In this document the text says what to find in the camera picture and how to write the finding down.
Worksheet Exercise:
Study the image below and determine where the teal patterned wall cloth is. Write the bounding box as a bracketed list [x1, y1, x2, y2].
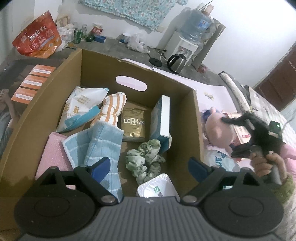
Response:
[79, 0, 187, 31]

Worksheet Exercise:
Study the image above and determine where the white blue printed bag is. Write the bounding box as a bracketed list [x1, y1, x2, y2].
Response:
[204, 150, 240, 172]

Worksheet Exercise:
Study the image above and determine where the green bottle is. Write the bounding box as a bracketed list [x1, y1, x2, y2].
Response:
[73, 28, 82, 44]

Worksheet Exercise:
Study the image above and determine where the pink plush toy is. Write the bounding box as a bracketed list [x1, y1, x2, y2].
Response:
[202, 107, 237, 156]

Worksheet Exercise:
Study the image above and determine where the cardboard box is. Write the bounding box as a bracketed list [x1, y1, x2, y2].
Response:
[1, 50, 204, 236]

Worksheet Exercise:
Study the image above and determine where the beige red paper bag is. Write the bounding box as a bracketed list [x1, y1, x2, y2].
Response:
[223, 112, 251, 146]

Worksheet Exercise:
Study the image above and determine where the light blue towel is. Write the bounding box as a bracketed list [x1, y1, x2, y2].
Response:
[62, 121, 124, 201]

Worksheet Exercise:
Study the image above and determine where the green floral scrunchie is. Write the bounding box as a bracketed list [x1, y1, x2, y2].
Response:
[125, 139, 166, 185]

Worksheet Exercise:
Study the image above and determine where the blue water bottle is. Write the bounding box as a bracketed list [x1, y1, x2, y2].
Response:
[179, 9, 212, 43]

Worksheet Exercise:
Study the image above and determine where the white plastic bag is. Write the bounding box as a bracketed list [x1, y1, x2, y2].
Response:
[127, 33, 149, 53]

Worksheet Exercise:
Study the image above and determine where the orange striped white cloth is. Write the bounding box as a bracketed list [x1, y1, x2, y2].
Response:
[90, 92, 127, 127]

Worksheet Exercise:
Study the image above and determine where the right hand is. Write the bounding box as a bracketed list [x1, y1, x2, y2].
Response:
[249, 153, 287, 183]

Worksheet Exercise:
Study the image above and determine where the white water dispenser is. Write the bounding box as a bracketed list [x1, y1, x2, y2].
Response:
[164, 31, 198, 65]

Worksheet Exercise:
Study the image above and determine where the gold LC packet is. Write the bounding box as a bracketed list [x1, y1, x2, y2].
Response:
[119, 101, 152, 143]

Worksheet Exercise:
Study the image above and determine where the rolled beige striped blanket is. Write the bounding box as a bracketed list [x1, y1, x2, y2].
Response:
[218, 71, 253, 113]

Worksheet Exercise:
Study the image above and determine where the white yogurt cup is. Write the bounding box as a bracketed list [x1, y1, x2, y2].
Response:
[137, 173, 180, 201]

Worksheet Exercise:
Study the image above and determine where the brown wooden door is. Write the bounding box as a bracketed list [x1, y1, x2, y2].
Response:
[255, 46, 296, 111]

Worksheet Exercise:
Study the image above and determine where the white blue flat box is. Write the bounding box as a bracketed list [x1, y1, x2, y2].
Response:
[149, 95, 171, 154]

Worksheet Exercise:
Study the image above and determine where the red orange snack bag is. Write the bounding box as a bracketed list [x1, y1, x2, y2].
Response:
[12, 11, 62, 58]

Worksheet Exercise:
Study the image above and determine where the black kettle base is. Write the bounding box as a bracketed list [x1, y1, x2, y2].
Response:
[149, 58, 162, 67]

